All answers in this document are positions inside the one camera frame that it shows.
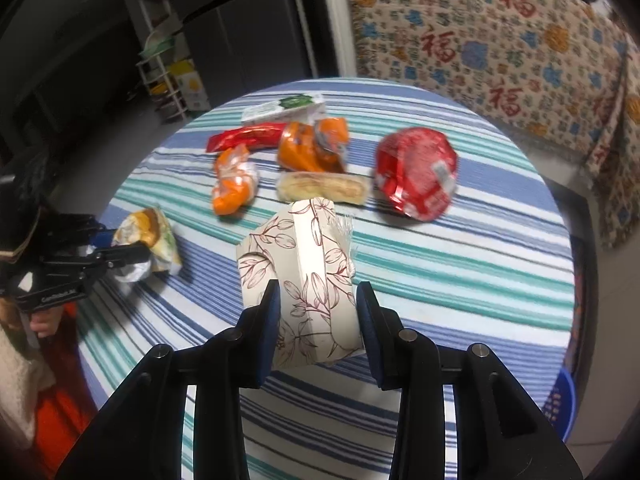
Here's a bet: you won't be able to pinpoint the yellow green snack bag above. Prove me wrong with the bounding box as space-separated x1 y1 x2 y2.
112 207 182 283

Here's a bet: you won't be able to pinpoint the leaf patterned tissue box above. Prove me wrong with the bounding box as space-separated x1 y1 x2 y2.
236 197 363 370

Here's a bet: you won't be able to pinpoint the red instant noodle bowl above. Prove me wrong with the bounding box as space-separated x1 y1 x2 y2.
374 127 458 222

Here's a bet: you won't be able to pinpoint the blue plastic trash basket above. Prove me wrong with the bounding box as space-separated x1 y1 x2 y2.
541 367 577 442

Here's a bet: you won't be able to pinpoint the person's left hand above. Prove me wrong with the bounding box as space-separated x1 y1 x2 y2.
29 306 64 339

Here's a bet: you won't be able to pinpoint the orange red trousers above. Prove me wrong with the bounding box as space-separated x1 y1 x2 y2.
32 304 96 479

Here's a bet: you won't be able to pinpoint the orange twisted snack packet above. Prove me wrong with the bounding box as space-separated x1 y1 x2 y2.
212 144 259 216

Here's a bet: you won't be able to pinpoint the blue striped tablecloth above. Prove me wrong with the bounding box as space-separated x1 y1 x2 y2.
78 78 574 479

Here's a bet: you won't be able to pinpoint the red snack wrapper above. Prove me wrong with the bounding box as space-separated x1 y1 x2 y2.
206 122 286 153

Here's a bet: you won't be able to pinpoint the green white milk carton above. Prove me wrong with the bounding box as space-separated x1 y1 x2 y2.
241 92 326 126

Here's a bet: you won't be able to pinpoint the orange snack bag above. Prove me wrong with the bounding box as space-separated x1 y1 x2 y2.
277 117 349 174

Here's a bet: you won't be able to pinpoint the pastry in clear wrapper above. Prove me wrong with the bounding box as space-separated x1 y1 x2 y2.
277 171 371 206

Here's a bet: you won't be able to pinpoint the floral patterned cloth cover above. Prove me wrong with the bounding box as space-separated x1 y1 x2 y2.
348 0 639 247

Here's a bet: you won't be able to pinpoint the white wire rack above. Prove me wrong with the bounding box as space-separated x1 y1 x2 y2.
137 0 210 122

